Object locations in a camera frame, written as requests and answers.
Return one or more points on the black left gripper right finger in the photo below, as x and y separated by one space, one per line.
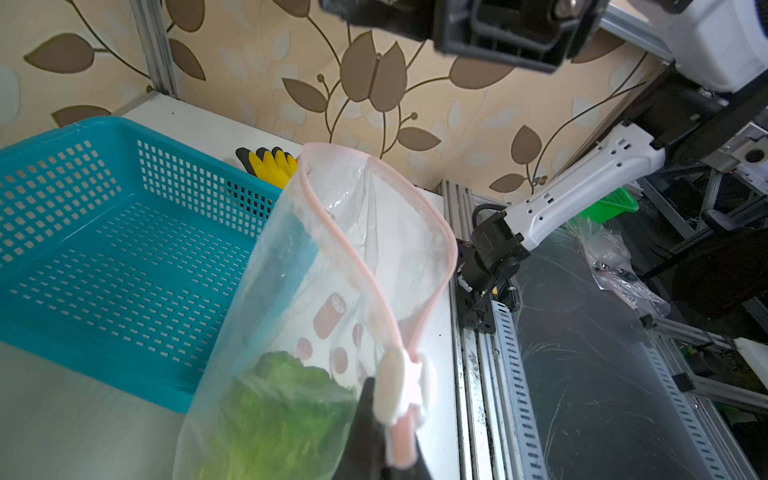
419 471

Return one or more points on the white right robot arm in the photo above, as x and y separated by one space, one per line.
716 83

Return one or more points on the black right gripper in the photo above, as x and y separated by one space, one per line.
536 35

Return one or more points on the green bin outside cell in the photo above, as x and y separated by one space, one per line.
616 203

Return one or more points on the clear pink-zip dotted bag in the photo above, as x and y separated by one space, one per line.
345 277

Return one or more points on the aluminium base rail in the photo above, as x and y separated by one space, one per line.
572 384

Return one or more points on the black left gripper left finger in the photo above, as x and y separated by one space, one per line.
363 457

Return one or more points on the crumpled clear plastic outside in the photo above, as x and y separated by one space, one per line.
609 261

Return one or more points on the teal plastic basket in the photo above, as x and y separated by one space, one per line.
121 251

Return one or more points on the chinese cabbage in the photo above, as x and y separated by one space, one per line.
280 419

